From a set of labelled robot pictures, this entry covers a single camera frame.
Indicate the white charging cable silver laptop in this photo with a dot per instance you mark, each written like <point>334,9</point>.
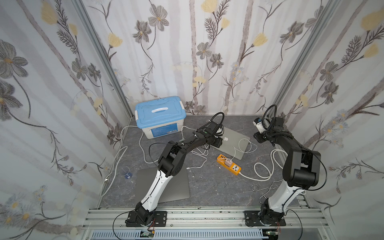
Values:
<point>243,147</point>

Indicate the blue lid storage box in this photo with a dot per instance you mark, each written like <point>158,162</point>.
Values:
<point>160,117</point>

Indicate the white charging cable grey laptop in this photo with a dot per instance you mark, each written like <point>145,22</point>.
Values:
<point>197,153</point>

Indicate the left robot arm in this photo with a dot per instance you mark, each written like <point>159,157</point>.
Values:
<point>170,164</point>

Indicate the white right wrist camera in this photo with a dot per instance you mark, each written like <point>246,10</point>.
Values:
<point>258,123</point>

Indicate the metal wire hook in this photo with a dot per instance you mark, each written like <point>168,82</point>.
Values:
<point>265,191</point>

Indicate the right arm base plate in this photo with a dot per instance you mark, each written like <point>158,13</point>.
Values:
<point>255,217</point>

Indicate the white slotted cable duct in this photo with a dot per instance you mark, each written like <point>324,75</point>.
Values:
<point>210,234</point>

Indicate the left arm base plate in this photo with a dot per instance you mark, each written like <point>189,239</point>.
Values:
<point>153,219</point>

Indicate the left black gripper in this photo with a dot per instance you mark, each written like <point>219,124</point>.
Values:
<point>214,139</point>

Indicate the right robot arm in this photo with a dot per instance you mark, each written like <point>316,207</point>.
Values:
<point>301,169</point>

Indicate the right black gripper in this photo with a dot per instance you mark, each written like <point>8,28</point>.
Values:
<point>261,135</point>

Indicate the small blue tag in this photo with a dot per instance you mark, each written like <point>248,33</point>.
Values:
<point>128,175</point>

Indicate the pink charger adapter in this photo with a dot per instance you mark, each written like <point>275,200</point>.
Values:
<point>228,162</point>

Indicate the dark grey laptop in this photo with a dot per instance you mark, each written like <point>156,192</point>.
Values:
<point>177,189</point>

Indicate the orange power strip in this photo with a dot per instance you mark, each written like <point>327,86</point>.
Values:
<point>234,169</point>

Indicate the aluminium rail frame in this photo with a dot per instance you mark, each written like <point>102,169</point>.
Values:
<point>302,223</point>

